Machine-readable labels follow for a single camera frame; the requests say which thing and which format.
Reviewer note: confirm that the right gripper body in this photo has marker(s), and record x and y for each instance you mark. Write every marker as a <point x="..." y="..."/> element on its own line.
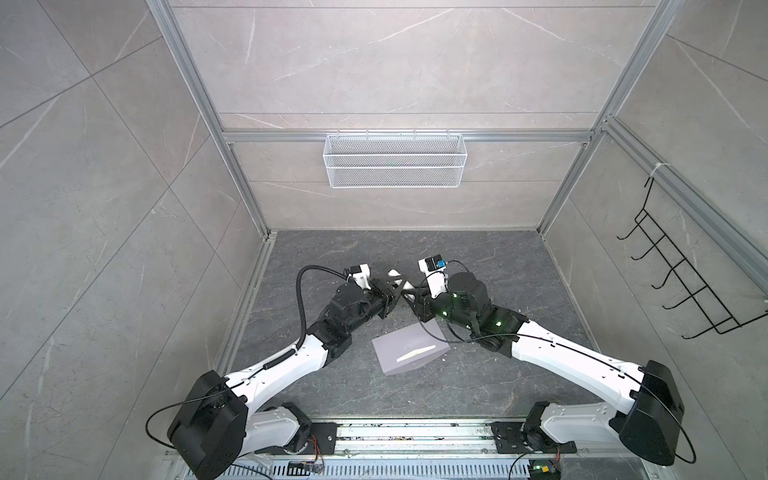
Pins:
<point x="431" y="307"/>

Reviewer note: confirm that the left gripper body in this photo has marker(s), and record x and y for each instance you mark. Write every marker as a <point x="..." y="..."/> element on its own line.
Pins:
<point x="382" y="297"/>

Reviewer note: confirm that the white glue stick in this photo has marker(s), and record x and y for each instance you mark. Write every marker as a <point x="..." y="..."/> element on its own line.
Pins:
<point x="399" y="284"/>

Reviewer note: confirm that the beige letter paper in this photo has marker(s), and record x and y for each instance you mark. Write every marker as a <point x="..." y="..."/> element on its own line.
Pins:
<point x="415" y="353"/>

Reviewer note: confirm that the grey purple envelope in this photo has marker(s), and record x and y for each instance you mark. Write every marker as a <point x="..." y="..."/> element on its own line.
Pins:
<point x="410" y="348"/>

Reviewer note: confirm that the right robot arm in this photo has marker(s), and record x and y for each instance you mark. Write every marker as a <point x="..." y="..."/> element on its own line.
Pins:
<point x="639" y="406"/>

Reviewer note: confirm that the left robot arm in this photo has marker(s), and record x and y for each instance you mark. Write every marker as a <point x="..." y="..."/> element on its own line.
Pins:
<point x="222" y="417"/>

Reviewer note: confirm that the aluminium rail frame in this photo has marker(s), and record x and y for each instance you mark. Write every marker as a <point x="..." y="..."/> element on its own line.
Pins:
<point x="443" y="438"/>

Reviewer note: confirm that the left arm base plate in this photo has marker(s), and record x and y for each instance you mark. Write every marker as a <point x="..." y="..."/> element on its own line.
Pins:
<point x="321" y="436"/>

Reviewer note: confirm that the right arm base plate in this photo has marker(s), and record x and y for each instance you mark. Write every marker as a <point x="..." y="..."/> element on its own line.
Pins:
<point x="512" y="437"/>

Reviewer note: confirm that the white vented cable duct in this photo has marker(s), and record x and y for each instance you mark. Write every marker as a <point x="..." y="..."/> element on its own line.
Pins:
<point x="386" y="469"/>

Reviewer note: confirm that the black wire hook rack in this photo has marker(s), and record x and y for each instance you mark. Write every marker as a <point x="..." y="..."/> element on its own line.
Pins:
<point x="718" y="317"/>

